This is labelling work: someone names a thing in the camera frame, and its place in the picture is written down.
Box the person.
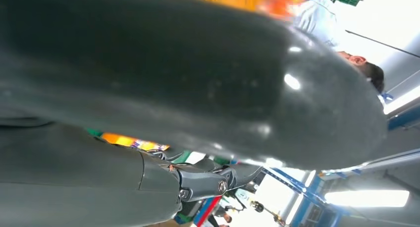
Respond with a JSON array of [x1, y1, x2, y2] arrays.
[[292, 0, 385, 94]]

